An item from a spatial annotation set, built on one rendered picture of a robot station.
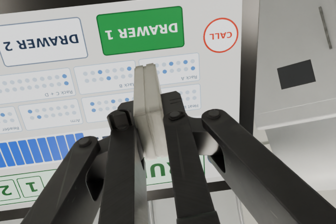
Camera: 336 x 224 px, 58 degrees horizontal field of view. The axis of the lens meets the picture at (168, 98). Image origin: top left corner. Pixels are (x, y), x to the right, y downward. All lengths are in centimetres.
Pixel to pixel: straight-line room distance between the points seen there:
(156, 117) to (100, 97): 23
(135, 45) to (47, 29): 10
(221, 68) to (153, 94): 21
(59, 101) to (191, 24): 18
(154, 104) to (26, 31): 23
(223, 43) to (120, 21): 12
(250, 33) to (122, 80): 16
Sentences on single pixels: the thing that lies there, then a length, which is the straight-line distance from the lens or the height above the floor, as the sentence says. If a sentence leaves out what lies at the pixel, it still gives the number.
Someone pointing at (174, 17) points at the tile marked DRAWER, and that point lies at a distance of 34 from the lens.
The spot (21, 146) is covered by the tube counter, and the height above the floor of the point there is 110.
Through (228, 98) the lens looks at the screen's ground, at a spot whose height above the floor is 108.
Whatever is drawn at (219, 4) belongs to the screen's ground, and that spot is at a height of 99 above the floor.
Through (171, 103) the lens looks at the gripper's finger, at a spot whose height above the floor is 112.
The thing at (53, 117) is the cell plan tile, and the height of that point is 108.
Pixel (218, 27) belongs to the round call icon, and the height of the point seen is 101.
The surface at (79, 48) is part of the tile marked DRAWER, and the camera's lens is 36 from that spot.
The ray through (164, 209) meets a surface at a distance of 169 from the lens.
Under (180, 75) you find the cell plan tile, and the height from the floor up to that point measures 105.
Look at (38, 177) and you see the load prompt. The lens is 46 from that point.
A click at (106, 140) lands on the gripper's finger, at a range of 15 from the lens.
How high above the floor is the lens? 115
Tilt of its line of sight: 13 degrees down
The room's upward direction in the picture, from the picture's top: 172 degrees clockwise
